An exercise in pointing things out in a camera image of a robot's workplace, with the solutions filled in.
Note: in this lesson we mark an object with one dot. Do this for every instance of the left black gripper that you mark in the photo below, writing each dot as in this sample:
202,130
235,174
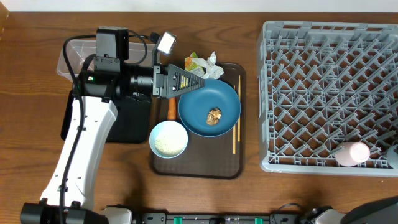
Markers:
160,81

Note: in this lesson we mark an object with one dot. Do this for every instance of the large blue plate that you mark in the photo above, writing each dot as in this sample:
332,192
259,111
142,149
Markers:
193,108

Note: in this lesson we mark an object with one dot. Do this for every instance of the white tissue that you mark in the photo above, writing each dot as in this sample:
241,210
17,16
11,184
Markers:
210,69

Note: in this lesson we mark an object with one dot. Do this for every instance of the brown food scrap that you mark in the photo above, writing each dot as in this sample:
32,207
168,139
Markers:
214,116

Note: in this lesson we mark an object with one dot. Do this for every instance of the light blue rice bowl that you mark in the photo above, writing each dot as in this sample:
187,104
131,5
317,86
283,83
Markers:
168,139

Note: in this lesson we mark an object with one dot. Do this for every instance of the pink cup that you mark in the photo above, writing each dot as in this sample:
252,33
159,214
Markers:
352,153

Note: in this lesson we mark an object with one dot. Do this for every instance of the yellow green snack wrapper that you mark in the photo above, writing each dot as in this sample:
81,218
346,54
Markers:
192,67

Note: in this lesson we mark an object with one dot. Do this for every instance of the blue cup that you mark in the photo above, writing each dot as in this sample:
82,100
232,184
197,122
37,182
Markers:
392,157

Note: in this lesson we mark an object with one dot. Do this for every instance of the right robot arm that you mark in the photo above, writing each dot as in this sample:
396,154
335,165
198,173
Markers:
378,212

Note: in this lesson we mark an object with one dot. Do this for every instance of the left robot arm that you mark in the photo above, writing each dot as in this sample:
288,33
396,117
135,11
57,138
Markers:
69,196

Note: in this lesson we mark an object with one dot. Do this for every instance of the grey dishwasher rack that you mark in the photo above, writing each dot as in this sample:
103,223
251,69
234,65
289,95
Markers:
322,84

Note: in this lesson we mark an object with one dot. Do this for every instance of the orange carrot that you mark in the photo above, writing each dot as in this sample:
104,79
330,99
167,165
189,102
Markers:
172,110

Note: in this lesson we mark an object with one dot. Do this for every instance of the black plastic bin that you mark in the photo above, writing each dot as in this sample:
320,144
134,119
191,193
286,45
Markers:
132,124

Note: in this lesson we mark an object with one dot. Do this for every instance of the left wooden chopstick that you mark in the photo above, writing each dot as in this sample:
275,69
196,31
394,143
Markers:
234,139

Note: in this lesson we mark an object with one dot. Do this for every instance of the wooden chopstick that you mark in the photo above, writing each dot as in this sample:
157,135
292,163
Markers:
234,139
239,120

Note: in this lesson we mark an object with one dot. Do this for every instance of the right wooden chopstick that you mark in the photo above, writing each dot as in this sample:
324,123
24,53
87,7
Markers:
239,120

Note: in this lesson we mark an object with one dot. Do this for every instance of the dark brown serving tray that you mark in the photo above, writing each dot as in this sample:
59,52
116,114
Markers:
210,157

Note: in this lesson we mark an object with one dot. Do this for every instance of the clear plastic bin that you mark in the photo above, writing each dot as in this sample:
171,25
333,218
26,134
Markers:
74,59

